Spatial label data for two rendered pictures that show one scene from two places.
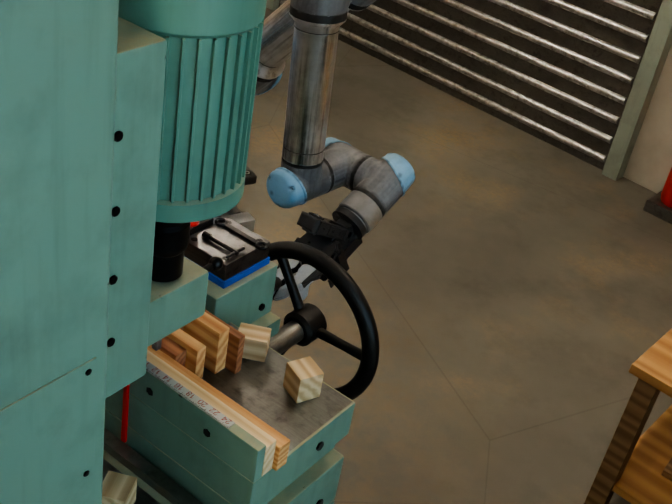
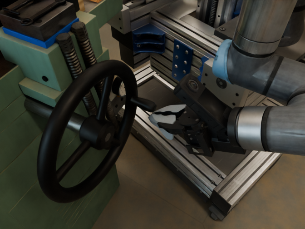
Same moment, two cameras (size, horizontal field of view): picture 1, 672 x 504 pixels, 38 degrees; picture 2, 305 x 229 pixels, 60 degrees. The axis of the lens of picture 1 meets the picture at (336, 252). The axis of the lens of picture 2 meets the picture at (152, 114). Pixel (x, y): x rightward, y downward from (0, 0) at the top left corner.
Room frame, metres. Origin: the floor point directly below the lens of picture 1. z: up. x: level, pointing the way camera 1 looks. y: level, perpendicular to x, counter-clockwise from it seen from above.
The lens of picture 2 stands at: (1.34, -0.29, 1.23)
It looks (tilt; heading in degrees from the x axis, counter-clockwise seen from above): 50 degrees down; 86
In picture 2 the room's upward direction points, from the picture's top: straight up
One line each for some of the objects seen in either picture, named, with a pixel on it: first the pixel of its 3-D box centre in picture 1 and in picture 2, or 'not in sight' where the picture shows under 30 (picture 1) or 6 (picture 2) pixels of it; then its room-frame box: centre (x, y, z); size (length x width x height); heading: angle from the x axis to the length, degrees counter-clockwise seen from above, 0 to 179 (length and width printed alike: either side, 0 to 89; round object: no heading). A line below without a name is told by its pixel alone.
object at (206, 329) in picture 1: (174, 319); not in sight; (1.04, 0.20, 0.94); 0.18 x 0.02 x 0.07; 58
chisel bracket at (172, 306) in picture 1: (146, 306); not in sight; (0.95, 0.22, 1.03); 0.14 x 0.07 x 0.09; 148
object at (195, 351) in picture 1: (147, 328); not in sight; (1.02, 0.23, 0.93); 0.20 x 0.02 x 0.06; 58
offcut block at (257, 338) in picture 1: (252, 342); not in sight; (1.05, 0.09, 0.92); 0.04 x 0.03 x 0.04; 89
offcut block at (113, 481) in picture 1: (116, 497); not in sight; (0.82, 0.21, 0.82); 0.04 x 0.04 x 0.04; 86
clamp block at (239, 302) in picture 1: (211, 284); (52, 43); (1.17, 0.18, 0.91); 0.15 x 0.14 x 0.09; 58
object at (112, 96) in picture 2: not in sight; (105, 95); (1.22, 0.35, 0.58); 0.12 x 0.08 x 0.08; 148
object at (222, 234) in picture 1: (213, 242); (44, 8); (1.17, 0.18, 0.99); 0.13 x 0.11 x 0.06; 58
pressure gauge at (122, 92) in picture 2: not in sight; (120, 87); (1.28, 0.32, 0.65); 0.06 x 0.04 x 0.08; 58
